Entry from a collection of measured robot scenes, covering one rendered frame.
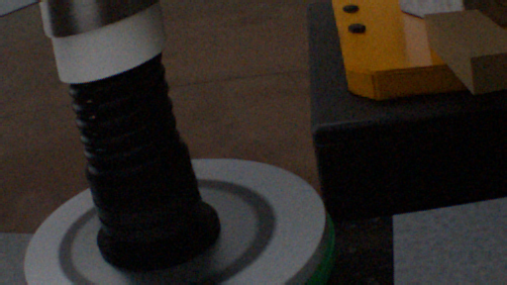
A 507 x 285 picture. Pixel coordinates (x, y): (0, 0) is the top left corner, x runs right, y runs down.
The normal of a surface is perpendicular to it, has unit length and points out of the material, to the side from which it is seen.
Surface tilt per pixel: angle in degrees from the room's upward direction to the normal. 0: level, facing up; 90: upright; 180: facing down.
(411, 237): 0
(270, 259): 0
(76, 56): 90
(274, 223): 0
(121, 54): 90
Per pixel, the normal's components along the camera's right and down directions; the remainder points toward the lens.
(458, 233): -0.18, -0.89
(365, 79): -0.73, 0.40
